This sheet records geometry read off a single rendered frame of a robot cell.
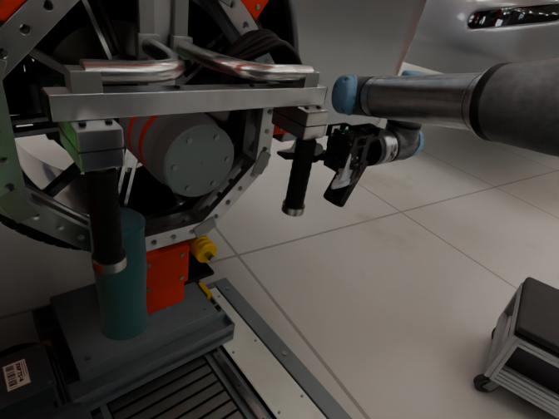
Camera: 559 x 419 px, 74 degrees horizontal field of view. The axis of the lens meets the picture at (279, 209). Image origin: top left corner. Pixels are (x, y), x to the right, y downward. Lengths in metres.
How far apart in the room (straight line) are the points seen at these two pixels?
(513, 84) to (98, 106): 0.47
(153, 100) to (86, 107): 0.08
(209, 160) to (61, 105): 0.25
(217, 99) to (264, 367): 0.94
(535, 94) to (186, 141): 0.45
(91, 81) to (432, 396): 1.38
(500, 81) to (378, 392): 1.14
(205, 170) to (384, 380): 1.08
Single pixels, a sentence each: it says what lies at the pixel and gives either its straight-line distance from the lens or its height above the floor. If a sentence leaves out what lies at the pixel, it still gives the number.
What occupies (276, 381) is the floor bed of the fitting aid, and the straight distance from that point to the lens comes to 1.27.
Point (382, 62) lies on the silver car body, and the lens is 1.27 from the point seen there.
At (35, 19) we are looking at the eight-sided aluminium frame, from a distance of 0.65.
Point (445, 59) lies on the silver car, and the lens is 2.97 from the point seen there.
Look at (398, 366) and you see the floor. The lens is 1.54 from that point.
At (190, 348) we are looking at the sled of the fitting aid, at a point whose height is 0.15.
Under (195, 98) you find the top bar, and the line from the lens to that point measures 0.52.
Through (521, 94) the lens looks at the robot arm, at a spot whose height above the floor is 1.05.
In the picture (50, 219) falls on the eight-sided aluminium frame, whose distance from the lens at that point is 0.75.
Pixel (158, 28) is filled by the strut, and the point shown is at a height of 1.02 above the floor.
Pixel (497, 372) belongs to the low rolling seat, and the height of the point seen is 0.14.
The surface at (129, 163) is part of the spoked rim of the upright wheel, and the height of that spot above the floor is 0.74.
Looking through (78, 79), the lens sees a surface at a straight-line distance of 0.47.
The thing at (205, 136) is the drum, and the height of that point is 0.89.
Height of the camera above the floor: 1.11
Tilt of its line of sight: 30 degrees down
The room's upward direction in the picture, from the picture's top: 10 degrees clockwise
